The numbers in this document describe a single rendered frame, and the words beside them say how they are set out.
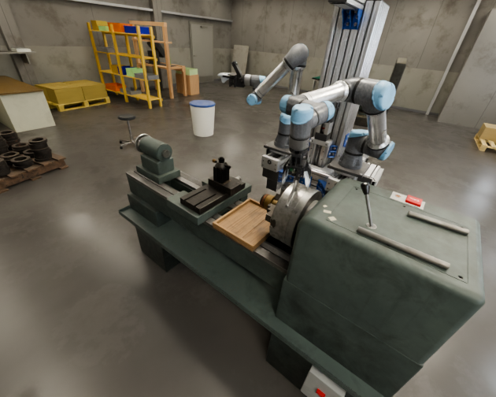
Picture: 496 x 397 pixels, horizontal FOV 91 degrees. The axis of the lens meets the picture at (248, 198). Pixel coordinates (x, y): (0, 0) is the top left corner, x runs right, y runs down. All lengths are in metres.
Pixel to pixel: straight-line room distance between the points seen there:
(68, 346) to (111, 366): 0.36
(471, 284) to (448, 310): 0.10
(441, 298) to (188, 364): 1.53
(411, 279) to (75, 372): 1.97
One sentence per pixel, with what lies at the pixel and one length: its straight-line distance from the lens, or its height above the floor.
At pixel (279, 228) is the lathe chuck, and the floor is 1.09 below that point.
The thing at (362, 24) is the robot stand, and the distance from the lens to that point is 1.80.
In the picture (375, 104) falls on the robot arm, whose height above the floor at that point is 1.61.
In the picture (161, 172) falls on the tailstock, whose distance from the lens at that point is 1.94.
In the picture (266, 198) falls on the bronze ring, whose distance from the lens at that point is 1.30.
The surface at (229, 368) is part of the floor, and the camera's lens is 1.96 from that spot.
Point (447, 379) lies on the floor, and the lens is 2.43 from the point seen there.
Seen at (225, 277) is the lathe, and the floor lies 0.54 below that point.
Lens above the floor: 1.82
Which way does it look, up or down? 34 degrees down
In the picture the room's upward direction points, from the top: 4 degrees clockwise
